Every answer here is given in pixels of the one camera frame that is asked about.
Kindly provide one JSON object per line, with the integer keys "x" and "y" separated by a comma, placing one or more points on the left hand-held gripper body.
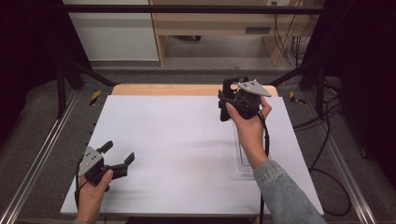
{"x": 90, "y": 161}

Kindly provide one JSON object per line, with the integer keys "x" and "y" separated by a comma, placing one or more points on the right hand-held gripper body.
{"x": 249, "y": 102}

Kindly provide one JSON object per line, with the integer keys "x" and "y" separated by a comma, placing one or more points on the clear plastic packaging box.
{"x": 246, "y": 169}

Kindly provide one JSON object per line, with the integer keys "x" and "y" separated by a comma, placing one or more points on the person's right hand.
{"x": 250, "y": 129}

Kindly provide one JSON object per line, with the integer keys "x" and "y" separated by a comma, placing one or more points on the person's left hand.
{"x": 90, "y": 196}

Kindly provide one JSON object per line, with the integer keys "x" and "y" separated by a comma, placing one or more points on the white table mat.
{"x": 171, "y": 149}

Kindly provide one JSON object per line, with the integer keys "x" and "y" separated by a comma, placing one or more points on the yellow black tape marker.
{"x": 294, "y": 97}
{"x": 95, "y": 97}

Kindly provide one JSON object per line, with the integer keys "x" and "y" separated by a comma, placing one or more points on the grey desk label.
{"x": 257, "y": 30}

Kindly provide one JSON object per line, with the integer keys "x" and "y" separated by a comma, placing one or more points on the wooden desk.
{"x": 211, "y": 23}

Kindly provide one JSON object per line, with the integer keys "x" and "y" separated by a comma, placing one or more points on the white cabinet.
{"x": 115, "y": 34}

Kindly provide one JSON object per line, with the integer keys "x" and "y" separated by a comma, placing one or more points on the aluminium rail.
{"x": 348, "y": 174}
{"x": 37, "y": 155}

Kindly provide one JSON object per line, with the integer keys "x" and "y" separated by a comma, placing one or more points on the black frame stand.
{"x": 320, "y": 90}
{"x": 61, "y": 90}

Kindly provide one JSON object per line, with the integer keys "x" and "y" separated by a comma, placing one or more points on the black horizontal frame bar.
{"x": 186, "y": 9}

